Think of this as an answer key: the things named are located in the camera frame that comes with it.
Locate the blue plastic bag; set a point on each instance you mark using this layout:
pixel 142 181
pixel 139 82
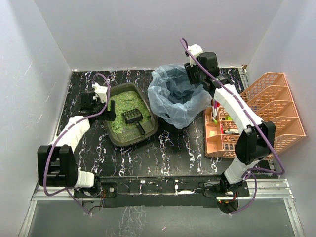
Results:
pixel 173 98

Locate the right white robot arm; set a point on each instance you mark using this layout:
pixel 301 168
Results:
pixel 256 136

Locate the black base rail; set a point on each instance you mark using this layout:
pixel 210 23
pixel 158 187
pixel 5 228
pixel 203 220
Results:
pixel 167 191

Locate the orange file rack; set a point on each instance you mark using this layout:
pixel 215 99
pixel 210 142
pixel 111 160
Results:
pixel 271 99

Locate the orange desk organizer tray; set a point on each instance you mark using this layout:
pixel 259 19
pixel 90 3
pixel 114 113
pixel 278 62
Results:
pixel 221 133

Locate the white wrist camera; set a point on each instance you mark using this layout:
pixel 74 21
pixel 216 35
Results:
pixel 100 91
pixel 195 50

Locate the green litter pellets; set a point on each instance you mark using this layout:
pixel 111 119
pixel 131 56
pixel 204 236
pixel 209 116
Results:
pixel 127 101

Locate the black litter scoop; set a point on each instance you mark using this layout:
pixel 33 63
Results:
pixel 134 116

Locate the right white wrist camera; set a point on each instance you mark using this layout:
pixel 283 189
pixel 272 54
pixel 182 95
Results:
pixel 195 50

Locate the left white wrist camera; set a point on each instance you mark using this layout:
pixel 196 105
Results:
pixel 100 91

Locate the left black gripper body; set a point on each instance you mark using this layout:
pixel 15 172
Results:
pixel 106 111

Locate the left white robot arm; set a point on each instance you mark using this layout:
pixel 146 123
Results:
pixel 57 165

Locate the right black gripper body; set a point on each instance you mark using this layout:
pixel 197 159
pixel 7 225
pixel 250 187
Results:
pixel 191 74

